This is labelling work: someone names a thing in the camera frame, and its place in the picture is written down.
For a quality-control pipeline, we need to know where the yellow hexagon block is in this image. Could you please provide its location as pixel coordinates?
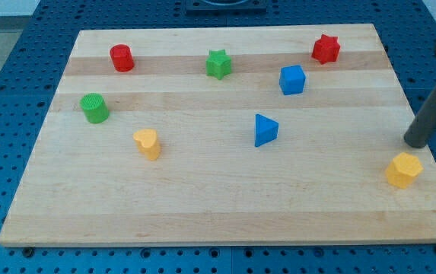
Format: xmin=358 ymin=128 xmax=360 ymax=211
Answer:
xmin=385 ymin=152 xmax=424 ymax=189

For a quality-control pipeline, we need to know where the green cylinder block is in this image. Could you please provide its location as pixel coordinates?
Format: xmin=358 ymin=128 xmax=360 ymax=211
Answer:
xmin=79 ymin=93 xmax=110 ymax=123

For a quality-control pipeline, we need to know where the blue cube block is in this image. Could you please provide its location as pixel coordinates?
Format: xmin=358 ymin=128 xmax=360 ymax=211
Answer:
xmin=279 ymin=65 xmax=306 ymax=95

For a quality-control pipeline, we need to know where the green star block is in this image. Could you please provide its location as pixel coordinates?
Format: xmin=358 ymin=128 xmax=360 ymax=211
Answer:
xmin=205 ymin=49 xmax=232 ymax=80

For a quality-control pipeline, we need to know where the red cylinder block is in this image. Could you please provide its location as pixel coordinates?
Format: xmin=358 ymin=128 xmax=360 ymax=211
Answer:
xmin=110 ymin=44 xmax=135 ymax=72

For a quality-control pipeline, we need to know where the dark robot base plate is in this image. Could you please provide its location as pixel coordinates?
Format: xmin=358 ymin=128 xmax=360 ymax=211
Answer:
xmin=183 ymin=0 xmax=269 ymax=14

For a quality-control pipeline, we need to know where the yellow heart block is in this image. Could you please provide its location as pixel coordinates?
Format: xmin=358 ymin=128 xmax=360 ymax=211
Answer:
xmin=132 ymin=129 xmax=161 ymax=161

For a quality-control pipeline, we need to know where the red star block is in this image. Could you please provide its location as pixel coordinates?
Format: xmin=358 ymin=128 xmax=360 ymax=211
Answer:
xmin=311 ymin=34 xmax=341 ymax=64

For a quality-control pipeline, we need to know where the blue triangle block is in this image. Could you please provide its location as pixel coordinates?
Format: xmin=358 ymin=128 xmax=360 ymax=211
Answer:
xmin=254 ymin=113 xmax=279 ymax=147

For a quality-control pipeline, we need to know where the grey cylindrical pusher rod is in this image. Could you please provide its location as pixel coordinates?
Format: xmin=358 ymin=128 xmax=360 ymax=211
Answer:
xmin=403 ymin=86 xmax=436 ymax=148

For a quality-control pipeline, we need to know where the wooden board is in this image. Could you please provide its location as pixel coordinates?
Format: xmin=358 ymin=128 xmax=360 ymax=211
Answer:
xmin=0 ymin=24 xmax=436 ymax=247

